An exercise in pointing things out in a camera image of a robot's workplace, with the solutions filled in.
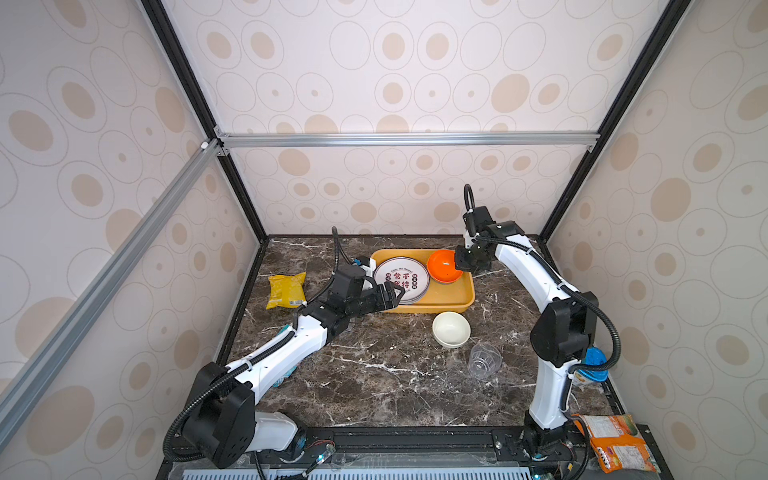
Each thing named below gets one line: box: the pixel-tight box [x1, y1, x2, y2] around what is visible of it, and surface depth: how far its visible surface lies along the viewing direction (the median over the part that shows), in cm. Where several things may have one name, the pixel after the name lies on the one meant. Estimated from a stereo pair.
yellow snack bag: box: [266, 272, 307, 309], surface depth 102 cm
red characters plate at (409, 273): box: [373, 256, 430, 305], surface depth 107 cm
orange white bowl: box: [427, 249, 463, 284], surface depth 93 cm
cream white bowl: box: [432, 311, 471, 349], surface depth 93 cm
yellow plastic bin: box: [370, 248, 476, 313], surface depth 100 cm
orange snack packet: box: [572, 414, 661, 474], surface depth 73 cm
